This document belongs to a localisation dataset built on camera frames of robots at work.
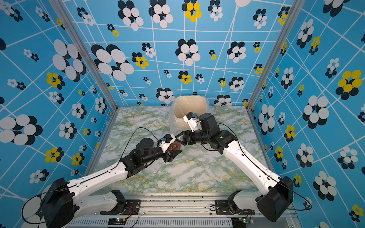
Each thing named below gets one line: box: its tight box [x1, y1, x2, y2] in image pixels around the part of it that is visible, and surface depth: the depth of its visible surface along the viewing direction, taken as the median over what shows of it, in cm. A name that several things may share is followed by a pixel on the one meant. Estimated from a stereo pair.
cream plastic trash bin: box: [173, 95, 209, 131], surface depth 93 cm
